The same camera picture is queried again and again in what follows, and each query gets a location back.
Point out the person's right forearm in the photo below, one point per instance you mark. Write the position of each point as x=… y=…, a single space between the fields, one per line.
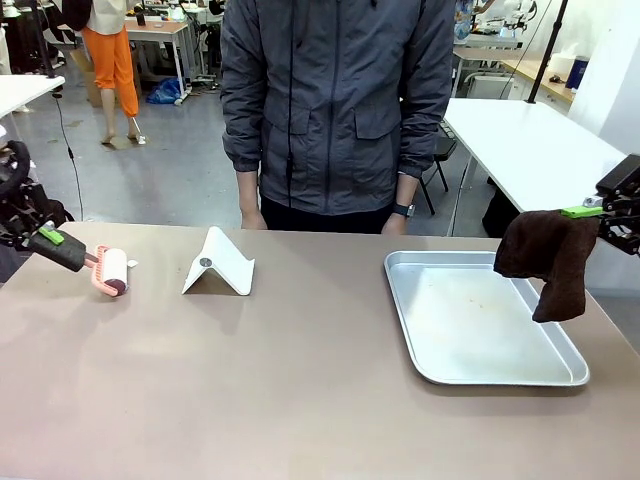
x=249 y=190

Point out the silver metal tray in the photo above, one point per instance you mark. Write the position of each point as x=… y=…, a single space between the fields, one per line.
x=475 y=325

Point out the blue plastic bag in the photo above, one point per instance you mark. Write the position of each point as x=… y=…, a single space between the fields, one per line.
x=165 y=92

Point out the person's left hand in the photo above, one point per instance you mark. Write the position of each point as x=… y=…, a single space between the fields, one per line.
x=395 y=226

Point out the person in grey jacket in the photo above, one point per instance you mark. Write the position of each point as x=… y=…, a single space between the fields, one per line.
x=325 y=100

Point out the black chair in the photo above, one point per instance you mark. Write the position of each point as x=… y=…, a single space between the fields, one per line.
x=445 y=147

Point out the dark brown cloth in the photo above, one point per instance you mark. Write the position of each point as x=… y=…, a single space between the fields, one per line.
x=545 y=250

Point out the wood top table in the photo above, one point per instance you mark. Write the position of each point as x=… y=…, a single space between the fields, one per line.
x=160 y=29

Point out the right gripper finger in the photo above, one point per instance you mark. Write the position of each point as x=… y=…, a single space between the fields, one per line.
x=580 y=211
x=622 y=235

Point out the black slanted pole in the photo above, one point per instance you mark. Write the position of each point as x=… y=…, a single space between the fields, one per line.
x=547 y=55

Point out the black wrist watch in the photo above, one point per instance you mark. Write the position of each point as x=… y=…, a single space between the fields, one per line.
x=402 y=210

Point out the person's left forearm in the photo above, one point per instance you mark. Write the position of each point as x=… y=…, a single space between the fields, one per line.
x=407 y=190

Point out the black upright pole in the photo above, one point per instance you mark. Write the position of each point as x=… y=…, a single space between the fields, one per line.
x=46 y=40

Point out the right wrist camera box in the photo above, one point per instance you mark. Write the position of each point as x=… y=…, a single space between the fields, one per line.
x=622 y=175

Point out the white paper roll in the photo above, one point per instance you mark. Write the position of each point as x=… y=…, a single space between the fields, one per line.
x=562 y=62

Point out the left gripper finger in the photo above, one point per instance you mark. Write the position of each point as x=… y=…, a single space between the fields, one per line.
x=50 y=234
x=15 y=237

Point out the person in orange trousers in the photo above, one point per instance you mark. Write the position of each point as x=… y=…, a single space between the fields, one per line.
x=115 y=60

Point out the person in patterned shirt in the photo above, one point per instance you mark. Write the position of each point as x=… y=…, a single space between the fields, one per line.
x=462 y=20

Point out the wooden top desk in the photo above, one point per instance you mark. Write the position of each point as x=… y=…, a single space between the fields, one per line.
x=525 y=70

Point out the brown leather bag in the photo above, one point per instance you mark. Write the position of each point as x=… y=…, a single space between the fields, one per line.
x=60 y=212

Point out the small white table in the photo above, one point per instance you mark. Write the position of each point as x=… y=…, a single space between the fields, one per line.
x=25 y=90

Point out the person's right hand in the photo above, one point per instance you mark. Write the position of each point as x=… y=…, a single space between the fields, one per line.
x=252 y=220

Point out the white folded stand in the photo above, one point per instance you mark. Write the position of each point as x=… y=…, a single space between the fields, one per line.
x=225 y=270

